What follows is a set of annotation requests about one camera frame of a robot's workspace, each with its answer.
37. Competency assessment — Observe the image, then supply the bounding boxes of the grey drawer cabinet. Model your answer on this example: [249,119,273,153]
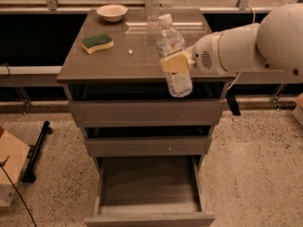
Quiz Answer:
[56,8,238,227]

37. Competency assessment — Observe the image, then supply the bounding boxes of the grey top drawer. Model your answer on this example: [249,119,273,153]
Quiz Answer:
[69,100,225,128]

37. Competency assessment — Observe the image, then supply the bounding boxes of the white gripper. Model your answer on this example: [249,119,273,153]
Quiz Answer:
[159,32,222,76]

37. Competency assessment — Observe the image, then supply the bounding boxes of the cardboard box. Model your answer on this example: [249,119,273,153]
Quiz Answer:
[0,127,29,207]

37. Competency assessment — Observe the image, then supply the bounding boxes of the green yellow sponge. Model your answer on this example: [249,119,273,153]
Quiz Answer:
[81,33,114,54]

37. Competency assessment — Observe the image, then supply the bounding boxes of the white ceramic bowl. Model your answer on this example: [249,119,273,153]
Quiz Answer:
[97,5,128,23]

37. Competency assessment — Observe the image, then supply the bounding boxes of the tall clear bottle on counter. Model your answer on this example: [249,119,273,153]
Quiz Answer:
[145,0,160,21]

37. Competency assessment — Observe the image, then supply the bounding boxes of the grey open bottom drawer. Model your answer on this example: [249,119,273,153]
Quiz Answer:
[84,156,215,227]

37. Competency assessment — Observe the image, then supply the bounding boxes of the clear plastic water bottle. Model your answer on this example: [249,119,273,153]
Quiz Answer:
[156,13,192,97]

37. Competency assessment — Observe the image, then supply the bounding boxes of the black cable on floor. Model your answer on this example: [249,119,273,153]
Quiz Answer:
[0,164,38,227]

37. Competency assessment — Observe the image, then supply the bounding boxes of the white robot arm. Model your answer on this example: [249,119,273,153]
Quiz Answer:
[160,3,303,80]

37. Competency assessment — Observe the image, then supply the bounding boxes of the grey middle drawer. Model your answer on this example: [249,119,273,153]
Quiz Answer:
[84,136,212,157]

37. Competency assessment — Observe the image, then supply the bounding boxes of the black metal stand leg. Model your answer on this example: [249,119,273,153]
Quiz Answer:
[22,121,52,183]

